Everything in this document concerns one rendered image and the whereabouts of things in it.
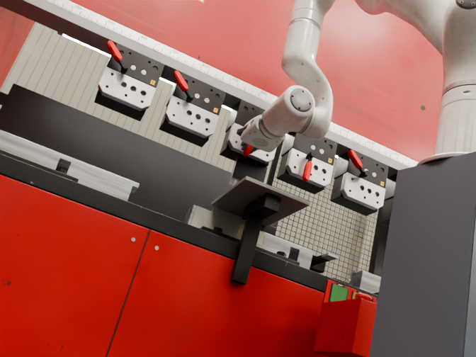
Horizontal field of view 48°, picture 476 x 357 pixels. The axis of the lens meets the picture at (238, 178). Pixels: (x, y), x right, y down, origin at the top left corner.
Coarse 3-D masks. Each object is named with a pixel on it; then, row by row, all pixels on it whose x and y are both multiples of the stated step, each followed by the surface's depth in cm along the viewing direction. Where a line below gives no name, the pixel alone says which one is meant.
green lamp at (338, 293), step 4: (332, 288) 132; (336, 288) 133; (340, 288) 133; (344, 288) 134; (332, 292) 132; (336, 292) 133; (340, 292) 133; (344, 292) 134; (332, 296) 132; (336, 296) 132; (340, 296) 133; (344, 296) 133; (332, 300) 132; (336, 300) 132
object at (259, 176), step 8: (240, 160) 160; (248, 160) 161; (240, 168) 159; (248, 168) 160; (256, 168) 161; (264, 168) 162; (232, 176) 158; (240, 176) 158; (256, 176) 161; (264, 176) 162; (232, 184) 158
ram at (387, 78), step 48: (0, 0) 149; (96, 0) 154; (144, 0) 160; (192, 0) 167; (240, 0) 174; (288, 0) 181; (336, 0) 190; (96, 48) 158; (144, 48) 156; (192, 48) 162; (240, 48) 168; (336, 48) 183; (384, 48) 191; (432, 48) 201; (240, 96) 163; (336, 96) 177; (384, 96) 185; (432, 96) 193; (384, 144) 179; (432, 144) 187
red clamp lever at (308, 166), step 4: (312, 152) 161; (308, 156) 162; (312, 156) 161; (308, 160) 162; (308, 164) 160; (308, 168) 160; (304, 172) 160; (308, 172) 159; (304, 176) 159; (308, 176) 159; (304, 180) 160
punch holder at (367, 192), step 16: (368, 160) 174; (336, 176) 175; (352, 176) 169; (368, 176) 172; (384, 176) 174; (336, 192) 171; (352, 192) 168; (368, 192) 172; (384, 192) 172; (352, 208) 174; (368, 208) 171
